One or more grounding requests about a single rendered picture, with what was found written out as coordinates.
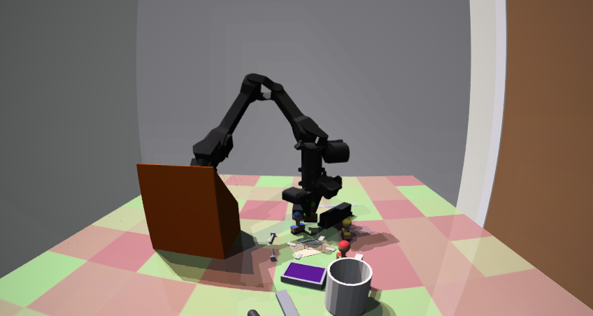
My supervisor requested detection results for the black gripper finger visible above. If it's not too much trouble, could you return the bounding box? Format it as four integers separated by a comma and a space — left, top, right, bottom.
312, 192, 323, 213
301, 197, 315, 217

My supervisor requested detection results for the grey mug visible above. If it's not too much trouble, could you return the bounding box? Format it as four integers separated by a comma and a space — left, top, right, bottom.
324, 254, 373, 316

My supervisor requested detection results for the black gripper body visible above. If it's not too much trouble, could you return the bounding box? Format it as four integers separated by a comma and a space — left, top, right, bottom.
282, 165, 325, 204

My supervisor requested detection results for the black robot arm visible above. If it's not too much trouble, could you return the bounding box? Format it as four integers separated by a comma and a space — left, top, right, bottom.
190, 73, 350, 199

